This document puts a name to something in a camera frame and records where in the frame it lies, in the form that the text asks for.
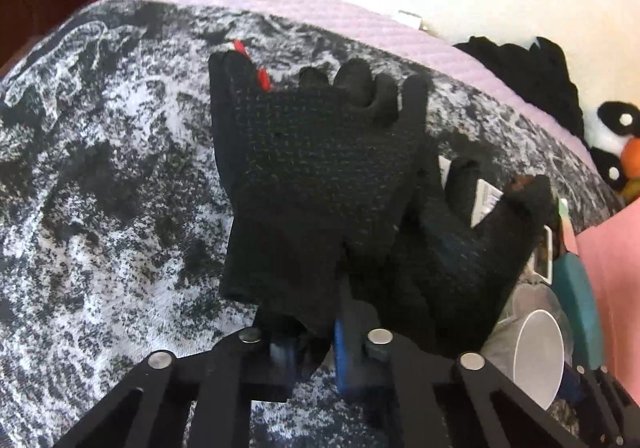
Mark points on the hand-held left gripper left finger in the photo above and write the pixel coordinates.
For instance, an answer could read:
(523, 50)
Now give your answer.
(281, 354)

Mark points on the black knit glove white label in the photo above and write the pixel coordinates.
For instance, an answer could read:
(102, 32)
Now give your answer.
(450, 268)

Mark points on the small white block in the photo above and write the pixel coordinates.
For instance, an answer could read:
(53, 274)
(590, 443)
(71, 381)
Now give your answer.
(409, 19)

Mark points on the black knitted cloth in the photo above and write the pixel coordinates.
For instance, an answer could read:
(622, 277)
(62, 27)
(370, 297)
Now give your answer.
(525, 73)

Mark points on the pink cloth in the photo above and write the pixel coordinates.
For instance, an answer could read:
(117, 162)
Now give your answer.
(617, 268)

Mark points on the black white mottled desk mat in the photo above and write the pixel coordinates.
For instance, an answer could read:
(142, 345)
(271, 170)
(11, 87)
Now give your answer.
(110, 188)

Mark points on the black knit glove red tag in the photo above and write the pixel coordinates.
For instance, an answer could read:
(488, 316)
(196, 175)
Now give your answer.
(310, 168)

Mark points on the clear plastic cup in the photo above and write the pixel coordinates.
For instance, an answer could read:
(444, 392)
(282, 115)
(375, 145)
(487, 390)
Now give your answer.
(530, 295)

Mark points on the panda plush toy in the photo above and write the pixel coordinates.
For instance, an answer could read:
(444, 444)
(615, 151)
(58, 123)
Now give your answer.
(617, 138)

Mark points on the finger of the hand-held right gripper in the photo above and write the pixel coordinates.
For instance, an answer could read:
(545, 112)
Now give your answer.
(607, 408)

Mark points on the teal book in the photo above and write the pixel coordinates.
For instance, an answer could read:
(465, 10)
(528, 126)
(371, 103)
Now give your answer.
(582, 308)

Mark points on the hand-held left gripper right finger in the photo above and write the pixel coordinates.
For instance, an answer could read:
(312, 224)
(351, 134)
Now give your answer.
(342, 358)

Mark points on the white cup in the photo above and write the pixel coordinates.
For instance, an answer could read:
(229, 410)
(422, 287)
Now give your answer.
(540, 358)

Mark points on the lilac textured desktop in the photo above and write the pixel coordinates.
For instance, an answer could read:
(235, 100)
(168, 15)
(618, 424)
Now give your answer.
(350, 18)

